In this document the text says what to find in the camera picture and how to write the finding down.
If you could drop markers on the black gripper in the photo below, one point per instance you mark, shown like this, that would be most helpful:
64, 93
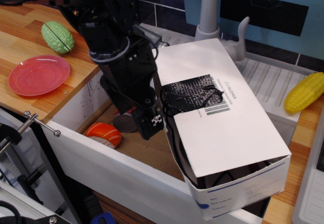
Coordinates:
128, 77

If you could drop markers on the white cardboard box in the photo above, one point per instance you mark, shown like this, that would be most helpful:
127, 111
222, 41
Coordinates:
233, 154

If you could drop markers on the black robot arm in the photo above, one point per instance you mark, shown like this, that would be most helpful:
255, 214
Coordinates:
105, 25

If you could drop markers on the beans toy can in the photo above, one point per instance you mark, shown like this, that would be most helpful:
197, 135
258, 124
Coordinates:
124, 122

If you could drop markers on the salmon sushi toy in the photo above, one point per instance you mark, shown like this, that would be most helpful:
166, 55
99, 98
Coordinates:
105, 134

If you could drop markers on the grey salt shaker toy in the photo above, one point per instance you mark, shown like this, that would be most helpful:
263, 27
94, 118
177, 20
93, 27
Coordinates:
154, 38

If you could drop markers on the grey toy faucet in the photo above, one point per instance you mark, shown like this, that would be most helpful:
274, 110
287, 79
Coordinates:
208, 28

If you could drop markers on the pink plastic plate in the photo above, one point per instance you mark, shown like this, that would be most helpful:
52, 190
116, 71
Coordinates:
38, 75

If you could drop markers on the green toy bitter gourd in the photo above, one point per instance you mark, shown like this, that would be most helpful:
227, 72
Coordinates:
57, 37

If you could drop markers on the metal clamp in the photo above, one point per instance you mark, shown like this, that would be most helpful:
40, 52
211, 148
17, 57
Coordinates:
13, 136

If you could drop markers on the yellow toy corn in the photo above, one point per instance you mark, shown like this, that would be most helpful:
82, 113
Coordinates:
304, 93

